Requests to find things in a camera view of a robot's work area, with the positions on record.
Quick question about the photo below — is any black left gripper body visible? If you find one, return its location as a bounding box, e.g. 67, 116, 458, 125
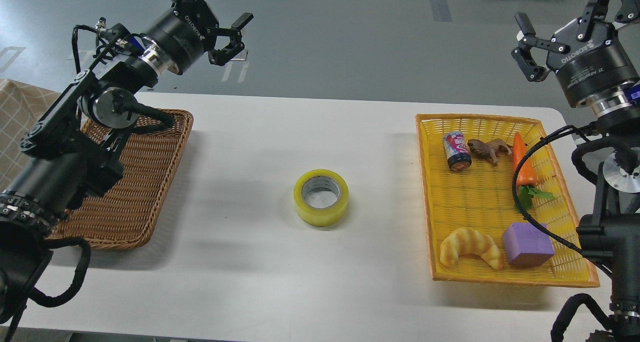
143, 0, 219, 74

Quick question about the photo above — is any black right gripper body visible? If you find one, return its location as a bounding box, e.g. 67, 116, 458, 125
546, 19, 639, 108

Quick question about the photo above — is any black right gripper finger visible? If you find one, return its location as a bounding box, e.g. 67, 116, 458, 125
574, 0, 640, 41
511, 12, 572, 82

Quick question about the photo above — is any yellow tape roll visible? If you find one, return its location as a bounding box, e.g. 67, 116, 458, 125
292, 169, 350, 228

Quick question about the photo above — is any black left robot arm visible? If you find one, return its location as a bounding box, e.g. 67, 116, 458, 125
1, 0, 254, 331

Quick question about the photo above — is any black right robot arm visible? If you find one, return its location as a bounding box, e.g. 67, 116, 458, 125
511, 0, 640, 342

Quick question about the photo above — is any brown toy animal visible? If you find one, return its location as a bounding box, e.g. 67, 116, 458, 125
467, 139, 513, 167

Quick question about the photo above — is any orange toy carrot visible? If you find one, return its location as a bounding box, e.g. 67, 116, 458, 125
512, 132, 554, 210

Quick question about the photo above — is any small drink can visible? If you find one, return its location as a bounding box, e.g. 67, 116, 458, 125
442, 131, 473, 172

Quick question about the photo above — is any yellow plastic basket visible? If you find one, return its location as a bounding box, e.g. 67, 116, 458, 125
414, 114, 600, 288

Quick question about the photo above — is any beige checkered cloth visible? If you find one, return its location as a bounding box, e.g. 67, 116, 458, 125
0, 78, 60, 190

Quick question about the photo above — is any brown wicker basket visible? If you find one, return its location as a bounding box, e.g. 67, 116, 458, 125
49, 108, 194, 250

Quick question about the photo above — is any purple foam cube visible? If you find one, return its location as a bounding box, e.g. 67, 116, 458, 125
502, 222, 556, 267

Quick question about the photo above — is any toy croissant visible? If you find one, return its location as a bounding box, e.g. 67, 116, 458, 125
439, 227, 505, 271

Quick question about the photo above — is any black corrugated hose left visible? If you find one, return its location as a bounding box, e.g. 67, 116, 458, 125
2, 238, 92, 342

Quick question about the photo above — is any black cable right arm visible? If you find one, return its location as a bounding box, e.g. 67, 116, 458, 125
511, 125, 621, 342

